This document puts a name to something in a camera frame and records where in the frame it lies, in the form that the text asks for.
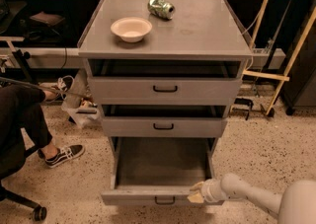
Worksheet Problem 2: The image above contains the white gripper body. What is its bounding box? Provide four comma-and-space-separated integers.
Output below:
201, 179, 227, 203

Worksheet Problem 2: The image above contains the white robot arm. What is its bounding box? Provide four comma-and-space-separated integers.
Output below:
188, 173, 316, 224

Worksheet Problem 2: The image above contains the grey drawer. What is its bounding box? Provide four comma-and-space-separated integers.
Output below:
88, 59, 241, 106
102, 105, 227, 138
102, 137, 217, 206

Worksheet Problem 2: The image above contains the grey top drawer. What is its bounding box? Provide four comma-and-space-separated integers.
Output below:
88, 59, 241, 106

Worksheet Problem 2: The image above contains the brown box on shelf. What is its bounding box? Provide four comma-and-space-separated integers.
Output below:
30, 12, 65, 27

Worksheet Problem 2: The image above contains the wooden A-frame stand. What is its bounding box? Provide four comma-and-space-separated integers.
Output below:
242, 0, 316, 117

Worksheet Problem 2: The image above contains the black white sneaker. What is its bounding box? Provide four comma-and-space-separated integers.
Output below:
53, 75, 74, 99
45, 145, 85, 168

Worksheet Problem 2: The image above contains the grey bottom drawer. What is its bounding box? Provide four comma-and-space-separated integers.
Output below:
102, 137, 217, 206

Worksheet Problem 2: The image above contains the grey middle drawer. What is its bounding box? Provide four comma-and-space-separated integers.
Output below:
102, 105, 227, 138

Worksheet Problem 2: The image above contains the grey drawer cabinet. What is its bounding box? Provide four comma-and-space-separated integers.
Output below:
79, 0, 251, 151

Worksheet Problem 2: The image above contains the black office chair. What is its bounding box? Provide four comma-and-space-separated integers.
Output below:
0, 145, 47, 222

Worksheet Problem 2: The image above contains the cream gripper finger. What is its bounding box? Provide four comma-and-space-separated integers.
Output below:
188, 182, 204, 203

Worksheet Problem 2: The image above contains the seated person in black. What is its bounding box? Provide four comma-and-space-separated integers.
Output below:
0, 85, 58, 172

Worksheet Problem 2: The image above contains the crushed green soda can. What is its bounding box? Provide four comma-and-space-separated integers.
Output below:
147, 0, 175, 20

